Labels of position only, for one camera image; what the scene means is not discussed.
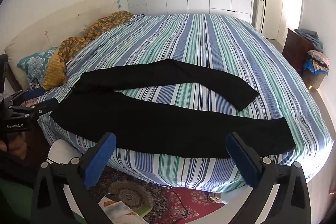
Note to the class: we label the person left hand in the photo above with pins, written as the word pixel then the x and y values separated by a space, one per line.
pixel 16 147

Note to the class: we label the black pants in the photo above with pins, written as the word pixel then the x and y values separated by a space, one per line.
pixel 96 104

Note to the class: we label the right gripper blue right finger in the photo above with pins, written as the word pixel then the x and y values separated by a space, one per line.
pixel 291 203

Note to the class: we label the orange floral blanket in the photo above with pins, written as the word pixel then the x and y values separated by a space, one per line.
pixel 56 69

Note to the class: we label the cream padded headboard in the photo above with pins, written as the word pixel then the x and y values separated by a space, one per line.
pixel 50 31

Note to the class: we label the papers on floor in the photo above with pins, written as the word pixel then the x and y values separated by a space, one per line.
pixel 119 212

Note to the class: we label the teal patterned pillow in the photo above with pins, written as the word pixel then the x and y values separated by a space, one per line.
pixel 35 67

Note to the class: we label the wicker laundry basket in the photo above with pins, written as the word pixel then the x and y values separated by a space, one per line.
pixel 312 81

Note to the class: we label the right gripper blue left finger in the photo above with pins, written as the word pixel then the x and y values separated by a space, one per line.
pixel 49 203

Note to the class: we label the pile of colourful clothes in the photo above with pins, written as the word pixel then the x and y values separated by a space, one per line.
pixel 317 63

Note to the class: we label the white bed base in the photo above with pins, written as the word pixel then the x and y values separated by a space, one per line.
pixel 63 152

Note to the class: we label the red patterned rug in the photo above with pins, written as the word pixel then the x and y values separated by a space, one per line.
pixel 168 205

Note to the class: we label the striped blue green bedspread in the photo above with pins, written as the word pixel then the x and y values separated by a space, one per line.
pixel 172 87

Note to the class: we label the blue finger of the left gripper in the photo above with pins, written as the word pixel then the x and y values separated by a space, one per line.
pixel 33 93
pixel 45 106

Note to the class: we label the grey-blue cloth on dresser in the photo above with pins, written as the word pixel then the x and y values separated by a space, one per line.
pixel 311 36

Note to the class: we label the dark wooden dresser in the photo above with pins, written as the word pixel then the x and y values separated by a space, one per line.
pixel 295 50

